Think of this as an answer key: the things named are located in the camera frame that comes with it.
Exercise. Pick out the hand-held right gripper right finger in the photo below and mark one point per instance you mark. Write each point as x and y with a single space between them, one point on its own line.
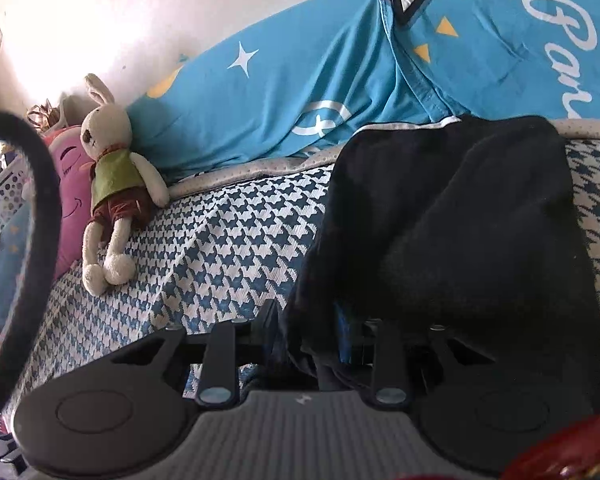
344 345

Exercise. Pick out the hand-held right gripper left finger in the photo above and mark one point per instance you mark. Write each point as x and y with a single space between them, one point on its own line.
267 332

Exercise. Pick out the black white-striped pants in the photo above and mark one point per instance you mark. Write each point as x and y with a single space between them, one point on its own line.
455 220

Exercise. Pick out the blue white houndstooth bed mat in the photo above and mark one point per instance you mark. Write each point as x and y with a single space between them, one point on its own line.
220 240

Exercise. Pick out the pink plush toy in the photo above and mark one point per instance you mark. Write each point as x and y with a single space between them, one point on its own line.
72 180

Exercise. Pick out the dark red cloth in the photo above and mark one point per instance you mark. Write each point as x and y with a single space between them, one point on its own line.
570 450

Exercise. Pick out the rabbit plush toy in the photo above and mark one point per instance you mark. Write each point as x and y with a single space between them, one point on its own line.
107 130

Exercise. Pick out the blue printed quilt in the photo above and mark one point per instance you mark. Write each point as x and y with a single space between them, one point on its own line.
305 70

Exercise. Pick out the blue printed cloth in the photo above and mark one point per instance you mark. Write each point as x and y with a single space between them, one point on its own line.
0 285

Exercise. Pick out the white perforated basket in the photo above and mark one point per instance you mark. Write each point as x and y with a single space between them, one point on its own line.
0 200

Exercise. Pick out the brown ribbon bow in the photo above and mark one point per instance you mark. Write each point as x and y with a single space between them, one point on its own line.
42 115

